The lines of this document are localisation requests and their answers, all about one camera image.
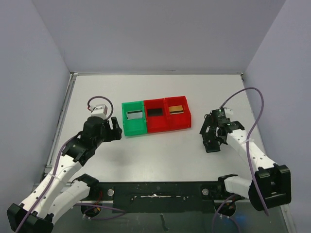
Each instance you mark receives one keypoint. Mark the green plastic bin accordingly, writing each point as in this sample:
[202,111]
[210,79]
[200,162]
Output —
[135,126]

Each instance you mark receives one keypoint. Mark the silver credit card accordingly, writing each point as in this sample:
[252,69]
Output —
[136,114]

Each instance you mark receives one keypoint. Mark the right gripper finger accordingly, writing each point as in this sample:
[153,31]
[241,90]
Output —
[206,124]
[213,145]

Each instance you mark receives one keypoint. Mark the gold credit card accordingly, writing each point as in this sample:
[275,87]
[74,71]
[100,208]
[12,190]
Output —
[178,109]

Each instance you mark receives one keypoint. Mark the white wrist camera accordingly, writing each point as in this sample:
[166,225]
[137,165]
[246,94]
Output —
[99,111]
[228,111]

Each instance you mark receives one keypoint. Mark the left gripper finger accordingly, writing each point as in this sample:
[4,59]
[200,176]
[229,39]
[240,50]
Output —
[115,124]
[114,134]

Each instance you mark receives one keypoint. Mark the middle red plastic bin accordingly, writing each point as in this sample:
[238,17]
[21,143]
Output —
[156,124]

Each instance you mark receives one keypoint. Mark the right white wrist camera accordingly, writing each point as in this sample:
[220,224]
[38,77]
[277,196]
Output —
[228,111]

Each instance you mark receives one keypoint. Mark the right red plastic bin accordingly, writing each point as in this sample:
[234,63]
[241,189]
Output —
[179,121]

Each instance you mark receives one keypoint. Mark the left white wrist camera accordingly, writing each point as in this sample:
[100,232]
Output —
[99,111]

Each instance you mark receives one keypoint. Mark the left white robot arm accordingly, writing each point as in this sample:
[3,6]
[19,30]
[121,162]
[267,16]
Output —
[39,212]

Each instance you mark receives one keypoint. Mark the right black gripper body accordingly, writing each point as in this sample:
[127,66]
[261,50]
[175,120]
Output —
[211,135]

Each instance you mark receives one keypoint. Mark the black credit card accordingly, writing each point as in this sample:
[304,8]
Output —
[154,112]

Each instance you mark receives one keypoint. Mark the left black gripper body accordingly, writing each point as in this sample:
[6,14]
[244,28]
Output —
[110,130]

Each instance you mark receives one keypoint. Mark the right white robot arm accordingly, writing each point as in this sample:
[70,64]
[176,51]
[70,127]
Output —
[270,185]

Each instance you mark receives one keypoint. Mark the red plastic bin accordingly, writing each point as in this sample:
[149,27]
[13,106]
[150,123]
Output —
[156,124]
[179,121]

